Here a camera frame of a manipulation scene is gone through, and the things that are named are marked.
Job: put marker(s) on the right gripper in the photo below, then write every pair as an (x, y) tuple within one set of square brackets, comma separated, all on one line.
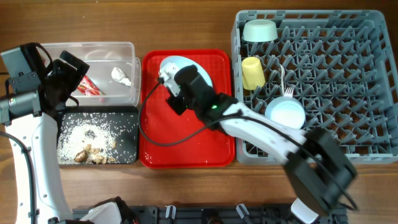
[(173, 101)]

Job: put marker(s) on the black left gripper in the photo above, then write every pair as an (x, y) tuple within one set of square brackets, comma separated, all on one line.
[(73, 76)]

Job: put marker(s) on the red strawberry snack wrapper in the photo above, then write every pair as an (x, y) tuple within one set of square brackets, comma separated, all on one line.
[(88, 93)]

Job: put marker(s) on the light blue plate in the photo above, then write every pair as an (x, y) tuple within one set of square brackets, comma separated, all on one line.
[(181, 62)]

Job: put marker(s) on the white napkin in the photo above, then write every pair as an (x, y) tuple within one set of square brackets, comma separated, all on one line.
[(119, 76)]

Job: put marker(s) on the yellow plastic cup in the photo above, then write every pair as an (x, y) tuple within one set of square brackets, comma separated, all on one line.
[(253, 75)]

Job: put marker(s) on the pale green bowl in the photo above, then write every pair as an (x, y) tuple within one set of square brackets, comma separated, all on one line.
[(260, 30)]

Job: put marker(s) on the white plastic spoon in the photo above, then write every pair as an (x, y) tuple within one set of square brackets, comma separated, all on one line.
[(282, 82)]

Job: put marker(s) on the light blue bowl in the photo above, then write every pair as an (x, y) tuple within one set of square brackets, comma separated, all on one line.
[(286, 111)]

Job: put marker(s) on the white plastic fork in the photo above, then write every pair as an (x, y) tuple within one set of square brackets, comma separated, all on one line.
[(289, 92)]

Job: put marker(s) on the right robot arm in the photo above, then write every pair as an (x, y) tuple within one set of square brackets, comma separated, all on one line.
[(317, 169)]

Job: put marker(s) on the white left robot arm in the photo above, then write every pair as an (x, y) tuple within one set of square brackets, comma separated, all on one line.
[(36, 93)]

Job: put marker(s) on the grey dishwasher rack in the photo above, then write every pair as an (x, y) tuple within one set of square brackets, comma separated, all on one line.
[(342, 68)]

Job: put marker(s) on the red serving tray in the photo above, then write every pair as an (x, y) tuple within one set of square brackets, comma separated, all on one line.
[(161, 124)]

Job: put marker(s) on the clear plastic bin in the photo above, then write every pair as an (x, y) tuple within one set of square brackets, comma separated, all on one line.
[(103, 58)]

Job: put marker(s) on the black plastic tray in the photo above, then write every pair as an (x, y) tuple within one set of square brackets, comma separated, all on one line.
[(130, 137)]

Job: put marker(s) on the spilled rice grains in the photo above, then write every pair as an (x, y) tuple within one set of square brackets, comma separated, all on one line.
[(81, 137)]

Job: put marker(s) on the brown food scraps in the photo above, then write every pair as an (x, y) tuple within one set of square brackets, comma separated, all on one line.
[(92, 155)]

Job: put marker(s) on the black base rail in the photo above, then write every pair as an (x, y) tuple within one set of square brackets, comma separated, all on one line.
[(268, 213)]

